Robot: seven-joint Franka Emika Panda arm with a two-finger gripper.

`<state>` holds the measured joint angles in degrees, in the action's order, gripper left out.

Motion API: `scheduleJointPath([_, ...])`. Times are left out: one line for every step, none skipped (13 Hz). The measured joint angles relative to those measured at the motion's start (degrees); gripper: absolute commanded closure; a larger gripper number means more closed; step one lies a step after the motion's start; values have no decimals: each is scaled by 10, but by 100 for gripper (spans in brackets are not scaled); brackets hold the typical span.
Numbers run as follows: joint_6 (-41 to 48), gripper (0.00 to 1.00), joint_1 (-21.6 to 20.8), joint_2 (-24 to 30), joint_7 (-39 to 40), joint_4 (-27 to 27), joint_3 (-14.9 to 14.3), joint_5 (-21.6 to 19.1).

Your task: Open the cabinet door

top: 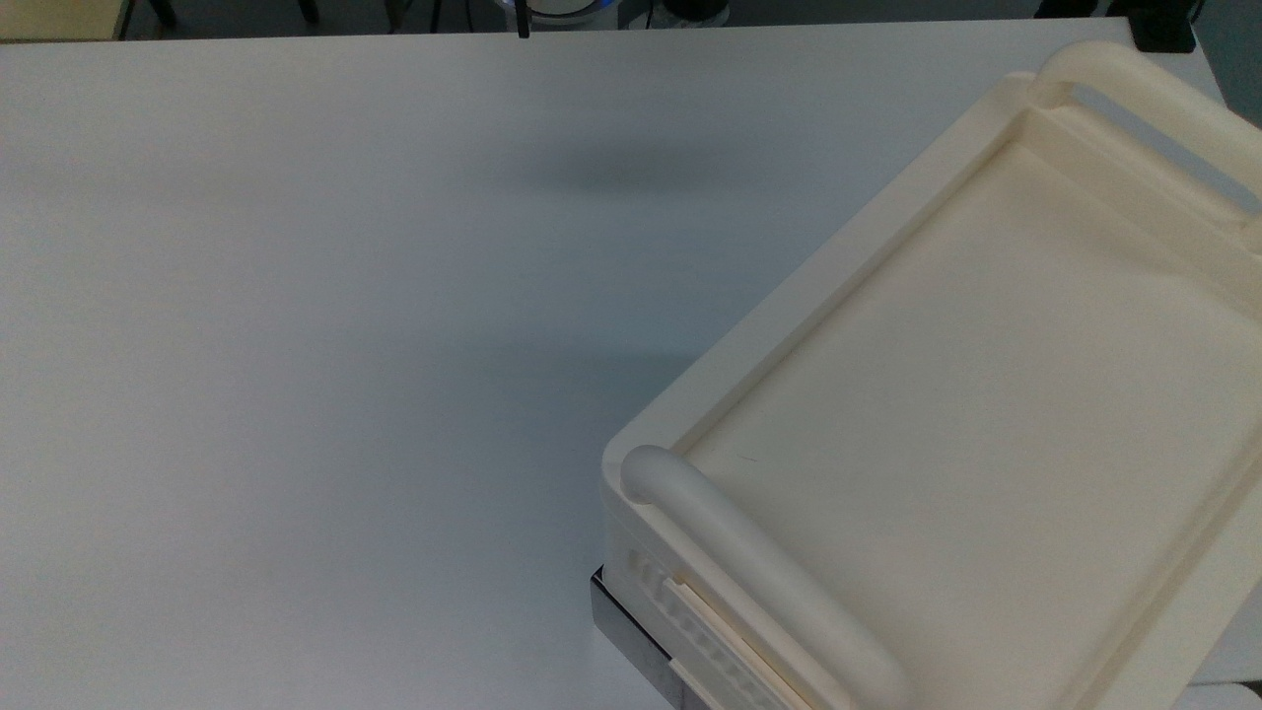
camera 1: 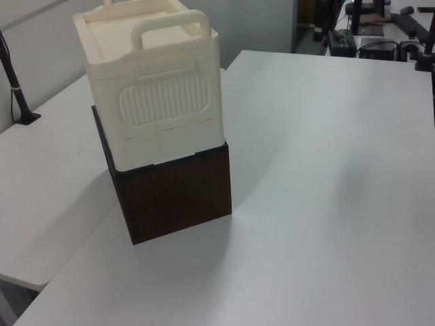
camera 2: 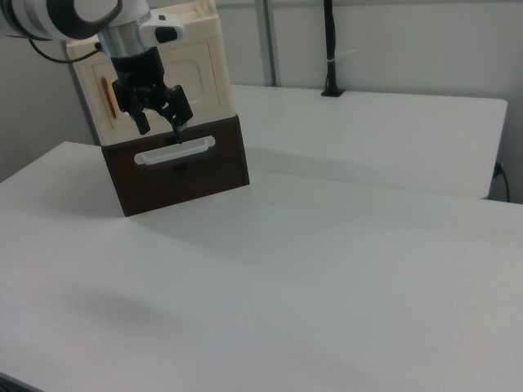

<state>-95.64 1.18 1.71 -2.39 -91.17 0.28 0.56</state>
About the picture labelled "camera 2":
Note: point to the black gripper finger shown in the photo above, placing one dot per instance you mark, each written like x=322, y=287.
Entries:
x=142, y=122
x=180, y=106

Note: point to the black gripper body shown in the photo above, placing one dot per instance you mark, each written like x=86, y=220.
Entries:
x=137, y=71

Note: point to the cream cabinet door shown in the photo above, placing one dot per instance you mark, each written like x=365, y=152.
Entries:
x=196, y=77

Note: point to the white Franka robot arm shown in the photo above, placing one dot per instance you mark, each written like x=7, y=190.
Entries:
x=49, y=16

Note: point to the cream plastic cabinet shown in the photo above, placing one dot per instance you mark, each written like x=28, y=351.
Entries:
x=220, y=61

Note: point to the dark brown drawer box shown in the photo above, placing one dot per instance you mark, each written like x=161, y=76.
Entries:
x=184, y=183

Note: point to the black clamped pole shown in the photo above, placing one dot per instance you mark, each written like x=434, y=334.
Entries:
x=332, y=36

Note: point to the grey metal partition post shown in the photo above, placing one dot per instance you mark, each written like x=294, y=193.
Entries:
x=267, y=41

